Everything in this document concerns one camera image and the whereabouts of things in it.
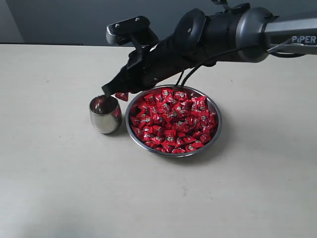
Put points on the stainless steel cup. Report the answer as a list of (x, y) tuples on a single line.
[(105, 114)]

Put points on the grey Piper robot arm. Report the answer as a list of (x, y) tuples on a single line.
[(238, 34)]

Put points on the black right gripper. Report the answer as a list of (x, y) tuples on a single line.
[(152, 63)]

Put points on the red wrapped candy top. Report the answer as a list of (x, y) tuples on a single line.
[(166, 92)]

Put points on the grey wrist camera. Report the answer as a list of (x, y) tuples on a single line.
[(135, 30)]

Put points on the red candy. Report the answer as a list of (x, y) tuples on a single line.
[(170, 137), (199, 102), (147, 120), (122, 96), (193, 146), (166, 92)]

